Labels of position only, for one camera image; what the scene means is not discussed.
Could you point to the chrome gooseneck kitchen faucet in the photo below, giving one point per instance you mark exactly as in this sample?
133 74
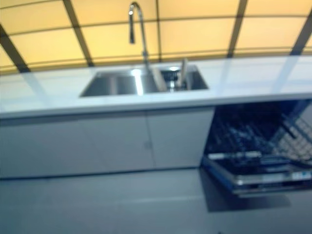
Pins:
131 29

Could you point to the stainless steel sink basin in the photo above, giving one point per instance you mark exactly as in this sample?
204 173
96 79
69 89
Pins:
114 83

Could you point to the dark window frame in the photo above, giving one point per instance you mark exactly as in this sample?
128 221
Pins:
75 24

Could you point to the small cream plate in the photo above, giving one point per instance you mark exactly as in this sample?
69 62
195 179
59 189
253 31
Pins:
159 79

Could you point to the black dish drying rack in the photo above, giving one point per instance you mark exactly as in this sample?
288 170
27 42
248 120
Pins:
170 75

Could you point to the large cream plate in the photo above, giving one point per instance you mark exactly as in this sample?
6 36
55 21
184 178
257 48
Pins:
183 72

